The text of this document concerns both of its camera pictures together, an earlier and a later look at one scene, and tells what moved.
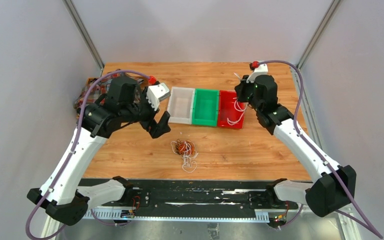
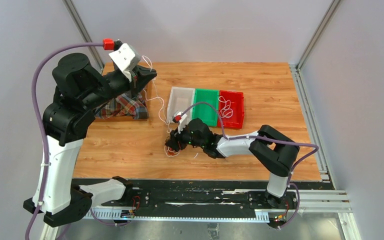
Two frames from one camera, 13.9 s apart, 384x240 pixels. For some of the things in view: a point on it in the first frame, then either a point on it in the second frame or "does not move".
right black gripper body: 245,93 to 185,138
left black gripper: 157,129 to 141,76
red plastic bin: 231,112 does not move
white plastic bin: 180,105 does not move
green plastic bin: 205,107 does not move
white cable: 235,108 to 225,112
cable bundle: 186,149 to 171,153
